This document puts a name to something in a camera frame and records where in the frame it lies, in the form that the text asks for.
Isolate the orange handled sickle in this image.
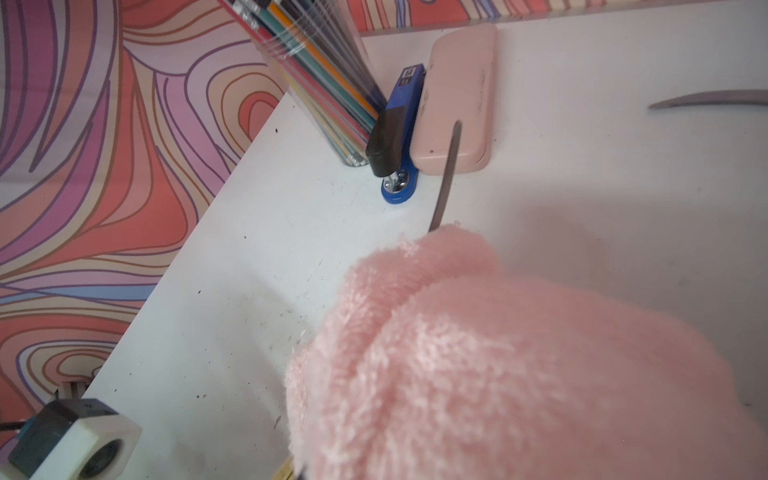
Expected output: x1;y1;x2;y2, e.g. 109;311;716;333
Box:
648;89;768;110

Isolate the pink eraser block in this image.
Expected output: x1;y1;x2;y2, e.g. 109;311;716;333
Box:
410;24;498;176

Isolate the pencil cup on table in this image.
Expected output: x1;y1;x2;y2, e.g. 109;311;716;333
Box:
221;0;386;167

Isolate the pink terry rag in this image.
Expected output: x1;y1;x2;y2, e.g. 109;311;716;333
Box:
285;226;767;479

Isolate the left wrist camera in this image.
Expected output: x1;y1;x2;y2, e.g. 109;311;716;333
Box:
1;398;142;480

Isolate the blue black stapler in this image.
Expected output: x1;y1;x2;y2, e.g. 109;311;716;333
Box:
366;64;426;204

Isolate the wooden handled sickle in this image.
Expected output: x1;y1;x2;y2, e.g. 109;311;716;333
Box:
428;120;462;233

